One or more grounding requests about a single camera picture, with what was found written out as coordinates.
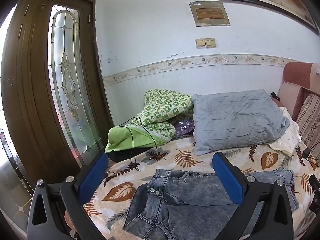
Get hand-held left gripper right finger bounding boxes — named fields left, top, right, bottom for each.
left=212, top=151, right=294, bottom=240

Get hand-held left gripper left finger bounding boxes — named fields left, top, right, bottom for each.
left=27, top=152, right=109, bottom=240

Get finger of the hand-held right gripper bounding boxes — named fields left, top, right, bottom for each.
left=309, top=174, right=320, bottom=212

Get grey denim pants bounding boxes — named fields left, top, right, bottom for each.
left=122, top=169, right=299, bottom=240

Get leaf printed bed blanket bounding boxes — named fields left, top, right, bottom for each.
left=82, top=137, right=320, bottom=240

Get grey quilted pillow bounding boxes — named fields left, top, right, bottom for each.
left=192, top=89, right=290, bottom=156

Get cream white cloth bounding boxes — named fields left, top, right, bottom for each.
left=269, top=107, right=302, bottom=155

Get purple plastic bag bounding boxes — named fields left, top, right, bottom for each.
left=172, top=119, right=195, bottom=138

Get striped cushion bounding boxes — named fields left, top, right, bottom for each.
left=296, top=93, right=320, bottom=153

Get green checkered blanket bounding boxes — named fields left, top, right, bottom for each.
left=104, top=89, right=194, bottom=154

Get wooden door with stained glass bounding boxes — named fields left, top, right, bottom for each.
left=1, top=0, right=113, bottom=188

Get pink upholstered headboard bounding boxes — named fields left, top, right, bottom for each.
left=276, top=62, right=320, bottom=122

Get black cable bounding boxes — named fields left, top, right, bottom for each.
left=117, top=116, right=158, bottom=173

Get small wall picture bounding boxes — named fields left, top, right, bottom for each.
left=189, top=1, right=230, bottom=27

